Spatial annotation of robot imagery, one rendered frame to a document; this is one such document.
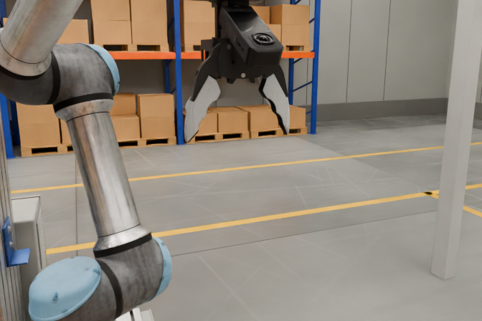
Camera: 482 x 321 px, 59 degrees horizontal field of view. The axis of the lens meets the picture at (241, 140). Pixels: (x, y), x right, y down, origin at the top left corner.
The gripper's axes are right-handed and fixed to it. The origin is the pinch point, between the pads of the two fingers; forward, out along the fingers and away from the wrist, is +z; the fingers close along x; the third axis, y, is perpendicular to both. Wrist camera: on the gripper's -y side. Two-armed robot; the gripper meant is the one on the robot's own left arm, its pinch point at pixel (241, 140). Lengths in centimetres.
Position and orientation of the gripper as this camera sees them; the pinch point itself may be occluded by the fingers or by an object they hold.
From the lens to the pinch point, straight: 59.1
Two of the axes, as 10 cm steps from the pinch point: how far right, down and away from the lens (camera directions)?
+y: -3.6, -1.9, 9.1
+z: 0.0, 9.8, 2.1
